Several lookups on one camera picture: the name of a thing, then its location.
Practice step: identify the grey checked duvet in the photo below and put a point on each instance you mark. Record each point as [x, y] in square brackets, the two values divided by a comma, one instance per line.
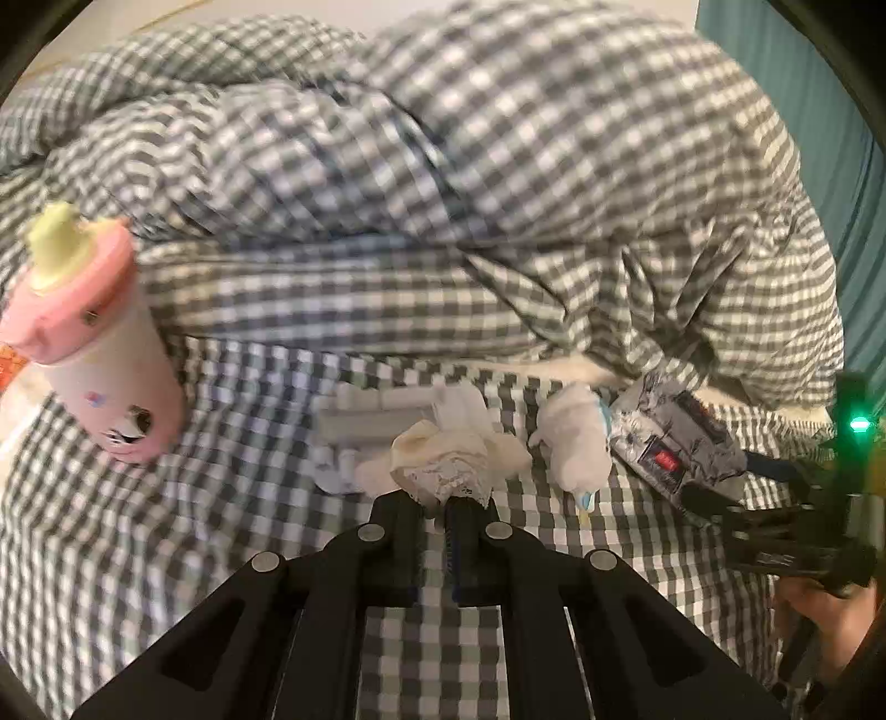
[484, 173]

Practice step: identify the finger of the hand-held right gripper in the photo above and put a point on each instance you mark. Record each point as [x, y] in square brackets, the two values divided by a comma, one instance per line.
[772, 467]
[713, 502]

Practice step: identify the white grey plastic case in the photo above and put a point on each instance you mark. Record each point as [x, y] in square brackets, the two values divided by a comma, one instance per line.
[367, 424]

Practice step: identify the person's right hand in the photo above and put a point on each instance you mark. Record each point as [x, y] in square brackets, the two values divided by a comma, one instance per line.
[830, 623]

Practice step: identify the grey checked bed sheet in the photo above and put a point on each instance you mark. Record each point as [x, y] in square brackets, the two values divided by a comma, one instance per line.
[207, 526]

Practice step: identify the white tissue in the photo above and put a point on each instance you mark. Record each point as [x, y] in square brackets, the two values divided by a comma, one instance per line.
[443, 450]

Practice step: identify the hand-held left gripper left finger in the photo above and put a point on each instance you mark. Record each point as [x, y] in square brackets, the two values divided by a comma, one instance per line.
[398, 540]

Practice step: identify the red packet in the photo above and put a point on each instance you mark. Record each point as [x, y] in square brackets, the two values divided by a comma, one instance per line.
[8, 367]

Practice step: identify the grey patterned tissue pack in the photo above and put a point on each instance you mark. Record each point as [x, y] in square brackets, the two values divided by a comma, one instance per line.
[664, 443]

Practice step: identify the pink drinking bottle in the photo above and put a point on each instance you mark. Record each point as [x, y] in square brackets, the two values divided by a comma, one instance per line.
[104, 360]

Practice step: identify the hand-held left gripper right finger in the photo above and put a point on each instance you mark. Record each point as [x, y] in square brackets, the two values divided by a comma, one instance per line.
[455, 547]

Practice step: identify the teal curtain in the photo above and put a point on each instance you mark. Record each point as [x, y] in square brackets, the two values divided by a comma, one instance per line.
[830, 138]

